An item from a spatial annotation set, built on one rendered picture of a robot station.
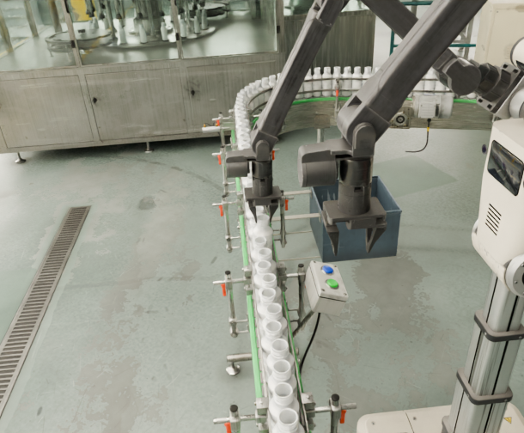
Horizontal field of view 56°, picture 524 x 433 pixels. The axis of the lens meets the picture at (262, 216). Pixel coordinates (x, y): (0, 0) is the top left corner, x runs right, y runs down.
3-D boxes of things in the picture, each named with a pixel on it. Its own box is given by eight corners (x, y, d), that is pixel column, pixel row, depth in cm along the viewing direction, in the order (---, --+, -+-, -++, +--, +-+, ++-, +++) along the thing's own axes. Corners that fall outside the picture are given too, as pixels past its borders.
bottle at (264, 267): (257, 303, 142) (253, 257, 133) (277, 304, 141) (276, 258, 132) (254, 318, 137) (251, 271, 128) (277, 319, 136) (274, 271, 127)
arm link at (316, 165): (377, 124, 76) (362, 106, 84) (303, 130, 76) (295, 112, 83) (372, 192, 82) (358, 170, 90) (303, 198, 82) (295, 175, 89)
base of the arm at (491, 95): (495, 114, 127) (527, 72, 121) (471, 101, 124) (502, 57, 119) (478, 104, 134) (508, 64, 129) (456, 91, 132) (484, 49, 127)
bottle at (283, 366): (270, 407, 111) (266, 356, 103) (296, 406, 111) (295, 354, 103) (271, 431, 106) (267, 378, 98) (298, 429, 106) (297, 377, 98)
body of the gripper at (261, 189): (244, 193, 142) (243, 170, 139) (278, 191, 143) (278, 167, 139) (245, 204, 137) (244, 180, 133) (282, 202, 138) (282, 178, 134)
